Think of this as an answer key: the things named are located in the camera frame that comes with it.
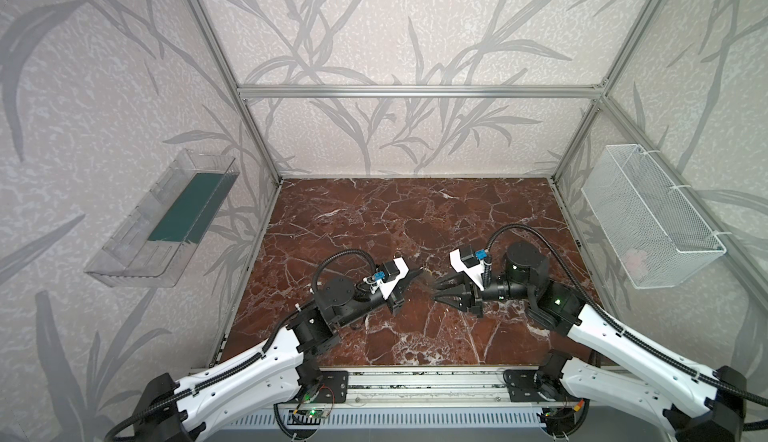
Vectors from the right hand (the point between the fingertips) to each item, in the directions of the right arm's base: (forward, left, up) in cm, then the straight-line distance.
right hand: (434, 282), depth 62 cm
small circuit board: (-21, +31, -30) cm, 48 cm away
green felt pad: (+14, +53, +8) cm, 55 cm away
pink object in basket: (+9, -51, -7) cm, 52 cm away
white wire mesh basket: (+7, -47, +5) cm, 48 cm away
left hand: (+4, +2, 0) cm, 4 cm away
